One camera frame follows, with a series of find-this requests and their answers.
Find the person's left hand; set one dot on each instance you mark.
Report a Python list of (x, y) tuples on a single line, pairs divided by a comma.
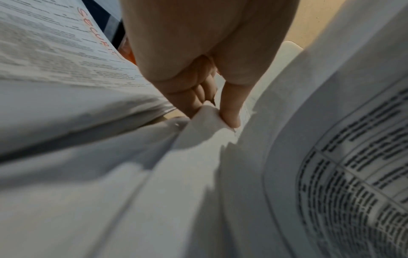
[(207, 32)]

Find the red security file box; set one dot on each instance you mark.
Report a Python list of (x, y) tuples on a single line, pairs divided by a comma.
[(129, 51)]

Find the black admin file box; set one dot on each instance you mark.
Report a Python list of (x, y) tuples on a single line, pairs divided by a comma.
[(102, 17)]

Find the security paper pile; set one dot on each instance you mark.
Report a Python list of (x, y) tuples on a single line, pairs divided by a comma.
[(57, 63)]

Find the white pen cup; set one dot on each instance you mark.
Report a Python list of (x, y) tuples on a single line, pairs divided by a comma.
[(283, 55)]

